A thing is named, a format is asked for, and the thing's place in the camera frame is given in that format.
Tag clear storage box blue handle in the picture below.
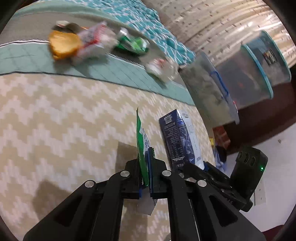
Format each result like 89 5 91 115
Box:
180 52 240 128

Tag red white paper bag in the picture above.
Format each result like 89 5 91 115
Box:
145 57 179 82

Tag beige leaf curtain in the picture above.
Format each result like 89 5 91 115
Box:
144 1 293 64

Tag teal patterned quilt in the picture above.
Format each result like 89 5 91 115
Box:
75 0 195 65

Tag clear storage bin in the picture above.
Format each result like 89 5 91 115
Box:
246 31 292 86
216 45 273 109

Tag patterned bed sheet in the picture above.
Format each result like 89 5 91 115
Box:
1 1 214 240

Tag red white snack bag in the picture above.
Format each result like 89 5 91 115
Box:
71 21 119 64

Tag wall socket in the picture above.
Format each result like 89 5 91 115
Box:
254 180 266 206

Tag white orange snack wrapper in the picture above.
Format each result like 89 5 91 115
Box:
56 21 88 34

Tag blue milk carton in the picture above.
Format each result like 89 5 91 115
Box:
159 109 205 172

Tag crushed green can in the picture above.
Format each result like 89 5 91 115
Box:
116 28 150 56

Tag upper clear storage bin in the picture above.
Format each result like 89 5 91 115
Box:
216 45 273 109

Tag top clear storage bin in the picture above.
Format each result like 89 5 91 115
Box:
246 31 292 86

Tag blue cloth bundle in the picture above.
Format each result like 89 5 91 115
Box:
213 146 227 173

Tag green white wrapper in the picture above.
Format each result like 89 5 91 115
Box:
136 108 158 215

